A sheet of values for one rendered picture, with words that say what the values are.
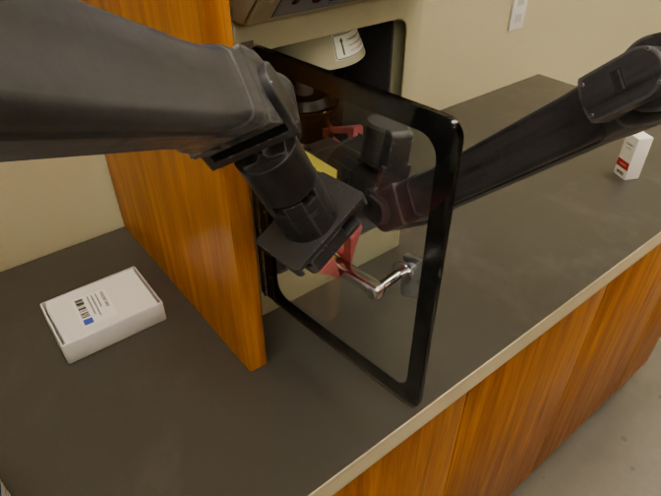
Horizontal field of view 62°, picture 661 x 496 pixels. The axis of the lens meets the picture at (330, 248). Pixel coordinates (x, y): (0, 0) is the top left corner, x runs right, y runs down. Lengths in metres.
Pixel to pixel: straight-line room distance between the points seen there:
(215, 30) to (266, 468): 0.52
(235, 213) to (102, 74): 0.45
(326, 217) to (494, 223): 0.71
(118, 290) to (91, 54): 0.77
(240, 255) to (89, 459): 0.33
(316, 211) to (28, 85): 0.34
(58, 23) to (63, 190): 0.95
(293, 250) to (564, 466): 1.58
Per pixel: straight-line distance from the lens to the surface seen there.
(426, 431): 0.96
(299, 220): 0.50
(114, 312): 0.94
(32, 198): 1.16
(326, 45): 0.82
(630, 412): 2.21
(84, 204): 1.19
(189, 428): 0.81
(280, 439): 0.78
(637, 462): 2.10
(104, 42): 0.24
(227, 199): 0.65
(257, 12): 0.66
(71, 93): 0.21
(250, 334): 0.80
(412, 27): 0.89
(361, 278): 0.58
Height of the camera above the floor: 1.58
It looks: 37 degrees down
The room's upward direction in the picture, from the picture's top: straight up
